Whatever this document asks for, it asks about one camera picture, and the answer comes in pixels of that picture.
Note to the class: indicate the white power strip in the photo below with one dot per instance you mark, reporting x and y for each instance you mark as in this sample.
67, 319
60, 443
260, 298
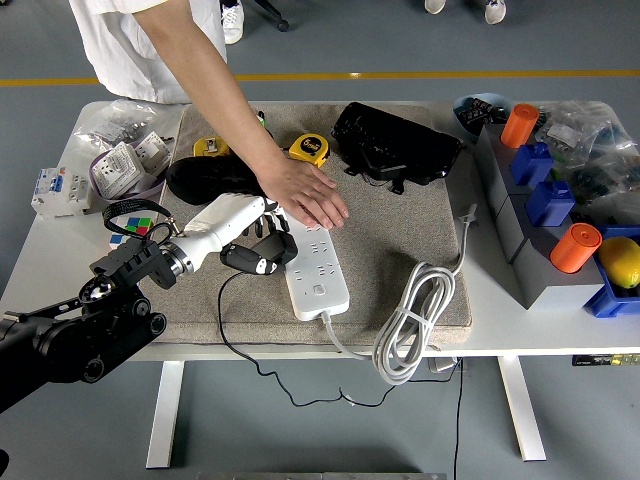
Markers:
320, 280

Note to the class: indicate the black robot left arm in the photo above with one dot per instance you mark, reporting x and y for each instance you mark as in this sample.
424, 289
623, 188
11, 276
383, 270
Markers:
75, 340

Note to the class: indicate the dark label strip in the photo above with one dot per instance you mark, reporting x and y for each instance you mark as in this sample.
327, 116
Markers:
600, 360

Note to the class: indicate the grey-brown mat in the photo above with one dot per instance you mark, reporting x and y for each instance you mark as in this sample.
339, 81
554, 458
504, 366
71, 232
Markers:
390, 235

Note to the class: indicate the person's right hand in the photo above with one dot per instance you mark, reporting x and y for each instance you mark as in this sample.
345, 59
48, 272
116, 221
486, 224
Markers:
305, 192

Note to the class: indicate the small grey control box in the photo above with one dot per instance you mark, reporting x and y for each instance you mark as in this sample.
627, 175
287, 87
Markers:
442, 364

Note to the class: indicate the white circuit breaker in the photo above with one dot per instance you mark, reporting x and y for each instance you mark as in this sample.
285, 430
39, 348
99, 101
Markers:
60, 192

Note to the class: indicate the clear bag of parts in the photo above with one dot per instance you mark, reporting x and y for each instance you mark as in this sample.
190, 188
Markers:
610, 185
575, 125

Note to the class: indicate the purple bowl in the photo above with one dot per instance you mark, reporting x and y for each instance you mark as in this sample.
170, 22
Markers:
145, 190

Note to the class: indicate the white table leg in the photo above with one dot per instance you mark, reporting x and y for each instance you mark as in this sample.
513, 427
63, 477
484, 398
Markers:
165, 415
522, 410

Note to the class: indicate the stickerless Rubik's cube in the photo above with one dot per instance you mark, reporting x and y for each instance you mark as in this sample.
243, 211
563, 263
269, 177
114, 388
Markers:
135, 225

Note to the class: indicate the glossy black case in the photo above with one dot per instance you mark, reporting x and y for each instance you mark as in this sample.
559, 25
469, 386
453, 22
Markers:
395, 140

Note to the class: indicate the grey-white shoe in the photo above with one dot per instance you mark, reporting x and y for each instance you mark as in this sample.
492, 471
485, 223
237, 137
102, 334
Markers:
434, 5
495, 11

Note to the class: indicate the black power adapter plug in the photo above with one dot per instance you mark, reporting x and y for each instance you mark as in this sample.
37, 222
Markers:
282, 245

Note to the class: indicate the person's right forearm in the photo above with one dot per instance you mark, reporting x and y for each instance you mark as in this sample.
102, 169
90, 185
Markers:
235, 115

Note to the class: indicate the yellow tape measure black label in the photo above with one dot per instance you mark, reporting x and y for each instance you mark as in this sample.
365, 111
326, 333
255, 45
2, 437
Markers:
312, 147

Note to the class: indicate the yellow tape measure picture label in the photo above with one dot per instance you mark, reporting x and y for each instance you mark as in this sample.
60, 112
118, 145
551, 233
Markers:
210, 146

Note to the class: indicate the yellow lemon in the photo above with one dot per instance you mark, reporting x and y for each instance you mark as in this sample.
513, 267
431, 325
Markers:
620, 260

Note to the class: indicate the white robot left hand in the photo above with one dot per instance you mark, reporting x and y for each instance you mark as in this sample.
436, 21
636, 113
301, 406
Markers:
225, 220

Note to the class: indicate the blue plastic block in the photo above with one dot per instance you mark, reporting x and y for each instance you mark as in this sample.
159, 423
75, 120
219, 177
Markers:
530, 165
550, 205

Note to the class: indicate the black cloth pouch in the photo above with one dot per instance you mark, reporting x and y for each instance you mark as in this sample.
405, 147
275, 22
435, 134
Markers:
200, 180

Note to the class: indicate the clear bag of screws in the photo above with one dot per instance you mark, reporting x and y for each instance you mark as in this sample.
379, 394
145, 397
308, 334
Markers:
115, 125

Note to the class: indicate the light blue bowl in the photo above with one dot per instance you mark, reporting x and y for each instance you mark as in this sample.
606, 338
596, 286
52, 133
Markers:
457, 119

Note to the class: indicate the orange cylinder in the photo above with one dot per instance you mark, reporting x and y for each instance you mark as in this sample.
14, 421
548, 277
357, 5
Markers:
517, 127
572, 247

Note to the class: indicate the grey block holder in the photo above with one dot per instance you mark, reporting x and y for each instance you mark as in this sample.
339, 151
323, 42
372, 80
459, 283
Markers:
545, 290

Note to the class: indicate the blue plastic bin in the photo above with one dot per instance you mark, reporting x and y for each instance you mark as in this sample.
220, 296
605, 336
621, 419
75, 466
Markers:
605, 302

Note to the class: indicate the white shoe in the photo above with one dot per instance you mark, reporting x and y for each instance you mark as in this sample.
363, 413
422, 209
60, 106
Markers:
232, 22

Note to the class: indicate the black chair base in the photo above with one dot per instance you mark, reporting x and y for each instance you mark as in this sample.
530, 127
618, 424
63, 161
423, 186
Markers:
283, 24

